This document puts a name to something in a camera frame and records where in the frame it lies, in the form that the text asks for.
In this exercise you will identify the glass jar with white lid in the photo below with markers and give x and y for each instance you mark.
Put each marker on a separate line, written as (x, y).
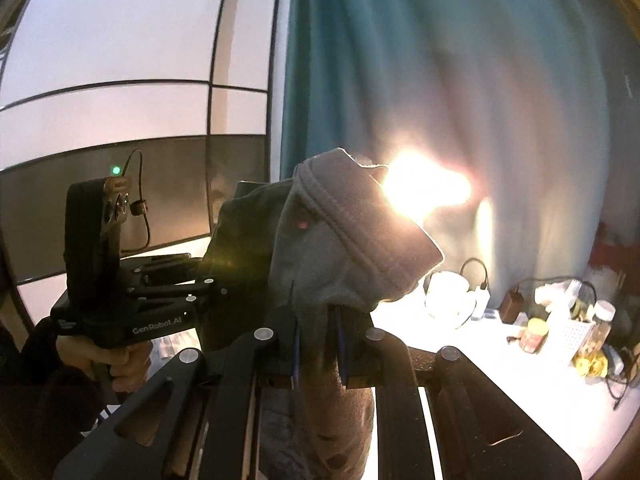
(600, 327)

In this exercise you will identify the white panelled sliding door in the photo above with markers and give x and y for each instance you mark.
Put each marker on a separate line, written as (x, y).
(125, 35)

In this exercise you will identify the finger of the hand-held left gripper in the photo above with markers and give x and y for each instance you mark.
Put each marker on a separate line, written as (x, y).
(175, 291)
(165, 264)

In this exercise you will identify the yellow snack packet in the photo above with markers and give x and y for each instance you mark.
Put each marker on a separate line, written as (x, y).
(592, 365)

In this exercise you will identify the person's left forearm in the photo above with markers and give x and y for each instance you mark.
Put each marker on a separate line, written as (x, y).
(40, 410)

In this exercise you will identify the teal curtain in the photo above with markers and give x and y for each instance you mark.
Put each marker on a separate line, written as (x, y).
(400, 60)

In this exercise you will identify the white quilted mat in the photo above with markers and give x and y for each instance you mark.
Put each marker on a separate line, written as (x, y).
(500, 410)

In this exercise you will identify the red can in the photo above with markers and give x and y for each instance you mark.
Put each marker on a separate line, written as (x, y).
(534, 337)

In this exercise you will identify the person's left hand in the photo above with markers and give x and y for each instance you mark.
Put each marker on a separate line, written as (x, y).
(130, 365)

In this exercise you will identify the white tissue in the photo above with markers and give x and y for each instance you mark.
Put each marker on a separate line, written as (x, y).
(555, 292)

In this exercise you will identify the white mug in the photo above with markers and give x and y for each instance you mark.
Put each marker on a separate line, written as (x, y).
(450, 300)

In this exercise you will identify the black power adapter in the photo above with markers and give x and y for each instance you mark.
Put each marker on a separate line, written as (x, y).
(512, 307)

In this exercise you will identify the white plastic basket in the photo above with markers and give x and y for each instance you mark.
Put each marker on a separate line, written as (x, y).
(570, 340)

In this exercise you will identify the white plug charger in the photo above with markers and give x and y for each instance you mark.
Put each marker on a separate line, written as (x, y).
(481, 302)

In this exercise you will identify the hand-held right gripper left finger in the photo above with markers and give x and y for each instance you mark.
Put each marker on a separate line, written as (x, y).
(282, 355)

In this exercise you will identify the dark grey shirt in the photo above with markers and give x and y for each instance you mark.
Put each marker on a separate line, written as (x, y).
(325, 260)

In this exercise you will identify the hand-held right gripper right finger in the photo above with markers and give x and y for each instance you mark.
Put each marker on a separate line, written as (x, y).
(355, 355)

